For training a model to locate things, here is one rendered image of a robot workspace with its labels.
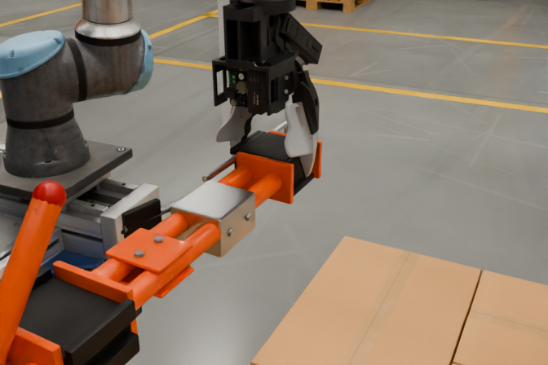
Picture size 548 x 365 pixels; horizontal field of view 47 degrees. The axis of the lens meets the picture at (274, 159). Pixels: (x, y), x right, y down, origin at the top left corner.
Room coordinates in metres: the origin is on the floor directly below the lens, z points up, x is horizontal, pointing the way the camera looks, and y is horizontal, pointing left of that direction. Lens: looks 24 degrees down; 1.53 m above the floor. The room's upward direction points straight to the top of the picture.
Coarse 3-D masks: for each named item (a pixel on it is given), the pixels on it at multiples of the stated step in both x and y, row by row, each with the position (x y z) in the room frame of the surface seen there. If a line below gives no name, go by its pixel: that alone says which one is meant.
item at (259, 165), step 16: (256, 144) 0.71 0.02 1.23; (272, 144) 0.71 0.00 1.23; (320, 144) 0.71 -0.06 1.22; (240, 160) 0.68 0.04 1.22; (256, 160) 0.67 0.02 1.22; (272, 160) 0.66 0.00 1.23; (288, 160) 0.66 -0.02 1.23; (320, 160) 0.72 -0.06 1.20; (256, 176) 0.67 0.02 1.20; (288, 176) 0.65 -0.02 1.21; (288, 192) 0.65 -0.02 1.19
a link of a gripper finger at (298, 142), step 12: (288, 108) 0.67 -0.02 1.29; (300, 108) 0.68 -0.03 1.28; (288, 120) 0.66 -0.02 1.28; (300, 120) 0.68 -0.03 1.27; (288, 132) 0.65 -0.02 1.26; (300, 132) 0.67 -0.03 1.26; (288, 144) 0.64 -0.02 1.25; (300, 144) 0.66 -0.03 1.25; (312, 144) 0.67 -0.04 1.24; (300, 156) 0.68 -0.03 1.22; (312, 156) 0.67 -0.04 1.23
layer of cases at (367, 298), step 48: (336, 288) 1.35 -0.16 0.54; (384, 288) 1.35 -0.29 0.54; (432, 288) 1.35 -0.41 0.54; (480, 288) 1.35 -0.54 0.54; (528, 288) 1.35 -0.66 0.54; (288, 336) 1.17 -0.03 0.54; (336, 336) 1.17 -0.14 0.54; (384, 336) 1.17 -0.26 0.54; (432, 336) 1.17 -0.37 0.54; (480, 336) 1.17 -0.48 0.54; (528, 336) 1.17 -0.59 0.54
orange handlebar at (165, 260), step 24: (240, 168) 0.67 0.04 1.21; (264, 192) 0.62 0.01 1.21; (144, 240) 0.51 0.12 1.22; (168, 240) 0.51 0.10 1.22; (192, 240) 0.51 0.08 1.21; (216, 240) 0.53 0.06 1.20; (120, 264) 0.48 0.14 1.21; (144, 264) 0.47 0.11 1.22; (168, 264) 0.47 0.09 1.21; (144, 288) 0.44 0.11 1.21; (168, 288) 0.47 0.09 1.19
